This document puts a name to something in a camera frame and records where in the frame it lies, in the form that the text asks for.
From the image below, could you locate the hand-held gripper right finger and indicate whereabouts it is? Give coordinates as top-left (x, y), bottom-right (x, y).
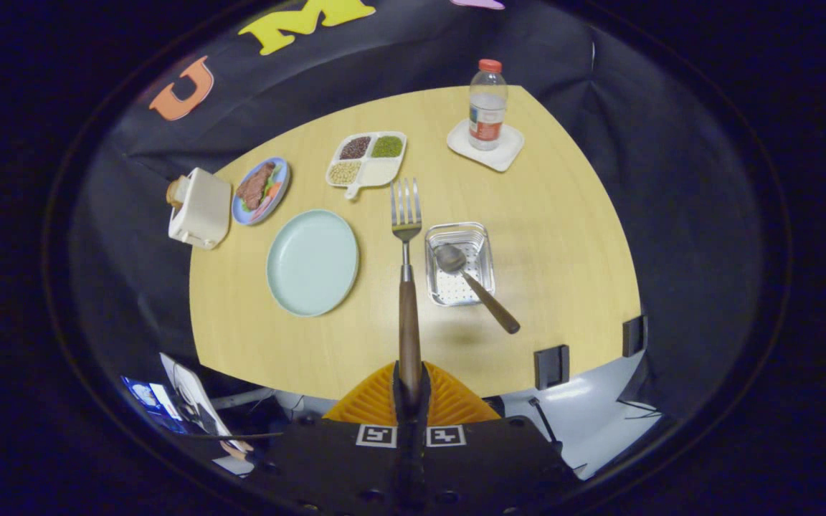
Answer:
top-left (413, 360), bottom-right (579, 516)

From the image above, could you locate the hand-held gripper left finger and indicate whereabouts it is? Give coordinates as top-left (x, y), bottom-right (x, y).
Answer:
top-left (252, 360), bottom-right (414, 516)

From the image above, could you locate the spoon with wooden handle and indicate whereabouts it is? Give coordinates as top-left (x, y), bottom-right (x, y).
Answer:
top-left (433, 243), bottom-right (521, 335)

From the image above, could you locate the fork with wooden handle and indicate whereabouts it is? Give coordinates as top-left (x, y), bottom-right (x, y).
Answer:
top-left (390, 178), bottom-right (423, 402)

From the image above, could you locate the metal perforated basket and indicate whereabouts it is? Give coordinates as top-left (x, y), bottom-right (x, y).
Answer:
top-left (424, 221), bottom-right (496, 307)

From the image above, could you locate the light green plate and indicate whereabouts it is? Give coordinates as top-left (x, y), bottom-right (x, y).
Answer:
top-left (266, 209), bottom-right (361, 318)

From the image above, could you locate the white paper sheet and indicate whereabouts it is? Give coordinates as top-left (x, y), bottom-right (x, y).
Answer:
top-left (160, 353), bottom-right (234, 438)

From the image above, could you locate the white divided tray with beans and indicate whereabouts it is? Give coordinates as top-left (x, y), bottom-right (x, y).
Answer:
top-left (325, 131), bottom-right (408, 200)

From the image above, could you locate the blue lit screen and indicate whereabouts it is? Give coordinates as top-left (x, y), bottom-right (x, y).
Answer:
top-left (121, 376), bottom-right (188, 434)

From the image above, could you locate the blue plate with steak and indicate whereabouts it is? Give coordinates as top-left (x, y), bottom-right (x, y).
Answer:
top-left (231, 157), bottom-right (290, 226)

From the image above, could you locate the white square coaster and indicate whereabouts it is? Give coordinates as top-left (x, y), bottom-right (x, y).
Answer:
top-left (446, 118), bottom-right (526, 173)

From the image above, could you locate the cream toaster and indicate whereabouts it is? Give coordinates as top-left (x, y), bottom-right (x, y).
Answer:
top-left (169, 168), bottom-right (232, 250)

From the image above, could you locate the clear bottle with red cap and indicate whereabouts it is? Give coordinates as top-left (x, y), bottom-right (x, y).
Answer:
top-left (468, 59), bottom-right (508, 151)

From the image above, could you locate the black table bracket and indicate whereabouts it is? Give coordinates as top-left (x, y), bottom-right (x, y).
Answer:
top-left (533, 345), bottom-right (571, 391)
top-left (622, 314), bottom-right (647, 358)

